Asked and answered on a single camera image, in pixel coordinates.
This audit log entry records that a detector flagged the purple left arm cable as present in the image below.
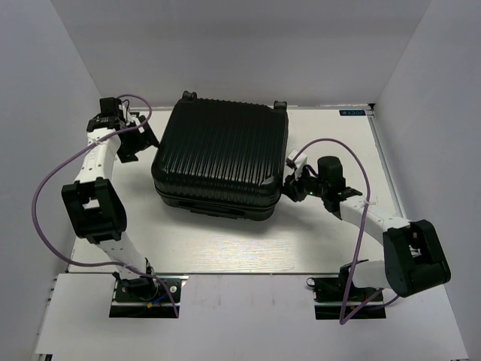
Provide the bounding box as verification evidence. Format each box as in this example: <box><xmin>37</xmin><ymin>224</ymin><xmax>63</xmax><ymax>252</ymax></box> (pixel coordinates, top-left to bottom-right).
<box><xmin>31</xmin><ymin>93</ymin><xmax>180</xmax><ymax>319</ymax></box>

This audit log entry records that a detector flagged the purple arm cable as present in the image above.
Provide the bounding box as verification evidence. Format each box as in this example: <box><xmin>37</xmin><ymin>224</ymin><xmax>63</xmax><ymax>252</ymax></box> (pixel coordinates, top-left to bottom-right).
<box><xmin>31</xmin><ymin>93</ymin><xmax>180</xmax><ymax>319</ymax></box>
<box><xmin>286</xmin><ymin>138</ymin><xmax>401</xmax><ymax>325</ymax></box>

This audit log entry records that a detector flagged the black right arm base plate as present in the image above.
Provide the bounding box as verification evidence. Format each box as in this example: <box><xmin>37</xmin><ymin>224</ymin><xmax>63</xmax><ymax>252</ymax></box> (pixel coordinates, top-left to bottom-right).
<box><xmin>306</xmin><ymin>275</ymin><xmax>386</xmax><ymax>320</ymax></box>

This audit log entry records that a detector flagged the black suitcase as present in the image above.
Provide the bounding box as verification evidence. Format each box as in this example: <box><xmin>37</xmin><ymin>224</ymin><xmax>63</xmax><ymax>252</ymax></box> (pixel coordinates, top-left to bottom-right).
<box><xmin>151</xmin><ymin>91</ymin><xmax>289</xmax><ymax>221</ymax></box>

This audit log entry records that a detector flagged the blue label sticker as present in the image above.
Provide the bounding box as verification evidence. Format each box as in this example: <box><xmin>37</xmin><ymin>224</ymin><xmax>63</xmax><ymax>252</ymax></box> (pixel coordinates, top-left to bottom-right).
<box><xmin>339</xmin><ymin>109</ymin><xmax>366</xmax><ymax>117</ymax></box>

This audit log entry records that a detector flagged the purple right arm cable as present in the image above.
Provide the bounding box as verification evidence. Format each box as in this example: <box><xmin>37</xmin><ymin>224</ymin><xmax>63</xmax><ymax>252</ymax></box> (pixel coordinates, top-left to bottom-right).
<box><xmin>286</xmin><ymin>138</ymin><xmax>401</xmax><ymax>325</ymax></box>

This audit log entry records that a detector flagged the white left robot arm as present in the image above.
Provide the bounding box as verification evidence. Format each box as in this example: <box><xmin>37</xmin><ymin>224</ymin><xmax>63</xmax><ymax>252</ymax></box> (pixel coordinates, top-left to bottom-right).
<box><xmin>62</xmin><ymin>97</ymin><xmax>159</xmax><ymax>301</ymax></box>

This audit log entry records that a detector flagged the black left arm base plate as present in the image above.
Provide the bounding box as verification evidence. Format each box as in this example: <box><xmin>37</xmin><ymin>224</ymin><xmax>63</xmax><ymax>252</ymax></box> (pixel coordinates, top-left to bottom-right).
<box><xmin>109</xmin><ymin>272</ymin><xmax>185</xmax><ymax>319</ymax></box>

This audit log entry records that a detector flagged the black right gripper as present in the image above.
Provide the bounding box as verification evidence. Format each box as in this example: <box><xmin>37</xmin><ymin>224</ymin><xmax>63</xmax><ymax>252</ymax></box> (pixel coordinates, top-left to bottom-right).
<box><xmin>279</xmin><ymin>165</ymin><xmax>328</xmax><ymax>202</ymax></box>

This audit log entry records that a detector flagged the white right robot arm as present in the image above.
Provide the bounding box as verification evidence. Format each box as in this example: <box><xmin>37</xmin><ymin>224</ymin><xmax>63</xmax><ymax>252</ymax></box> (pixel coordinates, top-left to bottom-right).
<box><xmin>283</xmin><ymin>154</ymin><xmax>452</xmax><ymax>300</ymax></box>

